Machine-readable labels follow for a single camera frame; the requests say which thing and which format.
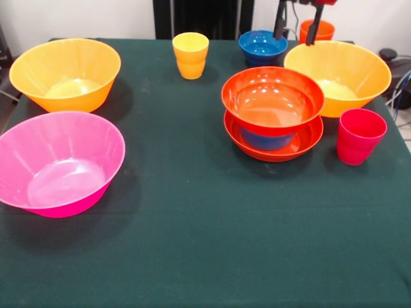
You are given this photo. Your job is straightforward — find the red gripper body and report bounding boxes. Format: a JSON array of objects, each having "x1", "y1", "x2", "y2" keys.
[{"x1": 278, "y1": 0, "x2": 338, "y2": 6}]

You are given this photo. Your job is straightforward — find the black chair base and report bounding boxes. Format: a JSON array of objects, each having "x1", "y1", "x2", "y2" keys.
[{"x1": 378, "y1": 47, "x2": 411, "y2": 97}]

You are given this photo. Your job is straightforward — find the red plastic bowl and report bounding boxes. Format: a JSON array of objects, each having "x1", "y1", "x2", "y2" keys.
[
  {"x1": 221, "y1": 66, "x2": 325, "y2": 137},
  {"x1": 223, "y1": 108, "x2": 324, "y2": 163}
]

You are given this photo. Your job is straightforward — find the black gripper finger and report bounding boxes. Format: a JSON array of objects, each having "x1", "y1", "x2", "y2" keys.
[
  {"x1": 273, "y1": 2, "x2": 288, "y2": 41},
  {"x1": 305, "y1": 4, "x2": 324, "y2": 47}
]

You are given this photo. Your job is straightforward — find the large orange plastic bowl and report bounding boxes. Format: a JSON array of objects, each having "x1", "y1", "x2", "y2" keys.
[
  {"x1": 283, "y1": 40, "x2": 392, "y2": 118},
  {"x1": 8, "y1": 38, "x2": 122, "y2": 114}
]

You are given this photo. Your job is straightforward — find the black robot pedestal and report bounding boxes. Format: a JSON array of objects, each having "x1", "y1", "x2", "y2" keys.
[{"x1": 153, "y1": 0, "x2": 255, "y2": 41}]

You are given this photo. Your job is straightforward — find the orange plastic cup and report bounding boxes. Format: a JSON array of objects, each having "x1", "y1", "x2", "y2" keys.
[{"x1": 299, "y1": 19, "x2": 336, "y2": 45}]

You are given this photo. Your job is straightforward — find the crimson plastic cup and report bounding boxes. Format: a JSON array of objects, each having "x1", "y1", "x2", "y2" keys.
[{"x1": 337, "y1": 108, "x2": 389, "y2": 166}]

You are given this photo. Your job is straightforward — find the grey wall cable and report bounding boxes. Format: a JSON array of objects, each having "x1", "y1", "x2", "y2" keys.
[{"x1": 290, "y1": 0, "x2": 299, "y2": 31}]

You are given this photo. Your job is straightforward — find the dark blue plastic bowl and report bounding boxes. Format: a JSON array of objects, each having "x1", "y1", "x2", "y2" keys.
[{"x1": 238, "y1": 30, "x2": 289, "y2": 67}]

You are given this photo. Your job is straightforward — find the light blue translucent bowl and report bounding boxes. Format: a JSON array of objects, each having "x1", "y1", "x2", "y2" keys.
[{"x1": 240, "y1": 127, "x2": 296, "y2": 151}]

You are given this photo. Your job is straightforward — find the tangle of floor cables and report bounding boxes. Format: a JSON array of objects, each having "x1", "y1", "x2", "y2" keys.
[{"x1": 385, "y1": 69, "x2": 411, "y2": 112}]

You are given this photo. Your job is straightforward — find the dark green tablecloth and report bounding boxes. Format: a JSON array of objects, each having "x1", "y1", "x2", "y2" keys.
[{"x1": 0, "y1": 37, "x2": 411, "y2": 308}]

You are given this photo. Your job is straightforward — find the yellow plastic cup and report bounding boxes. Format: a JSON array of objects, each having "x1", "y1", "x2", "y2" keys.
[{"x1": 171, "y1": 31, "x2": 210, "y2": 80}]

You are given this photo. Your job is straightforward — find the large pink plastic bowl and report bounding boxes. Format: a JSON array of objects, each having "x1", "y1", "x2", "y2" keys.
[{"x1": 0, "y1": 110, "x2": 127, "y2": 219}]

